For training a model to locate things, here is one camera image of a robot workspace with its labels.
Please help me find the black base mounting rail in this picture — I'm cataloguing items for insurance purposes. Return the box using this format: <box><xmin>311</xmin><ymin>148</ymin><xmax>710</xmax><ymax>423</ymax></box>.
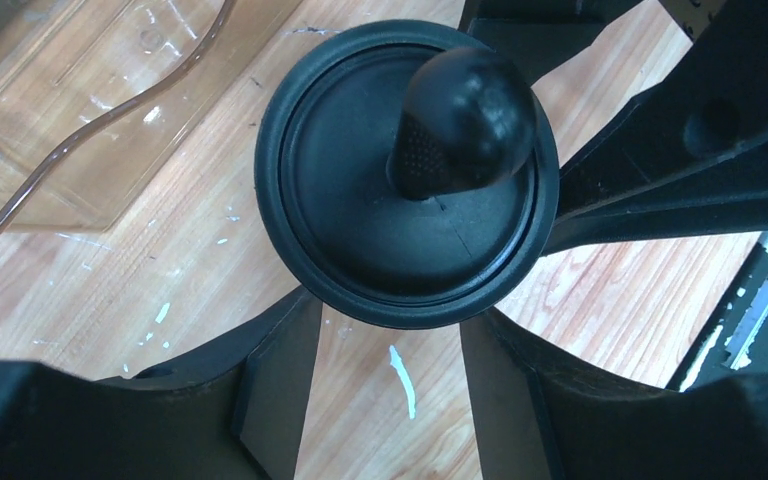
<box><xmin>667</xmin><ymin>231</ymin><xmax>768</xmax><ymax>392</ymax></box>

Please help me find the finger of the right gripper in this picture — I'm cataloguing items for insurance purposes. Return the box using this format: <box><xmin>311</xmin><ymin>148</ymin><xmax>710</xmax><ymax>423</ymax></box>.
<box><xmin>546</xmin><ymin>1</ymin><xmax>768</xmax><ymax>253</ymax></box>
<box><xmin>458</xmin><ymin>0</ymin><xmax>639</xmax><ymax>85</ymax></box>

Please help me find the clear plastic organizer bin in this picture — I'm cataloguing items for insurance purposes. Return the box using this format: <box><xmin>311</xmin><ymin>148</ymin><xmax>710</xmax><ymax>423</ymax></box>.
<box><xmin>0</xmin><ymin>0</ymin><xmax>297</xmax><ymax>235</ymax></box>

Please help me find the black lid spice bottle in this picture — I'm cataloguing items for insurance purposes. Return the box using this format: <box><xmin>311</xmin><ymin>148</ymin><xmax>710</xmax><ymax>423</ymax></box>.
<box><xmin>254</xmin><ymin>19</ymin><xmax>559</xmax><ymax>329</ymax></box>

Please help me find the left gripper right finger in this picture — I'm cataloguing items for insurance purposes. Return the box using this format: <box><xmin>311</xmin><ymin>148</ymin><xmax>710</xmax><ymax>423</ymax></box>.
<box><xmin>460</xmin><ymin>309</ymin><xmax>768</xmax><ymax>479</ymax></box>

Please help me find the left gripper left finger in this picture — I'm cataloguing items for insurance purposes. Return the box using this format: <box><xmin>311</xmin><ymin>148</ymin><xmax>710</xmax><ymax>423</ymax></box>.
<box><xmin>0</xmin><ymin>288</ymin><xmax>322</xmax><ymax>479</ymax></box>

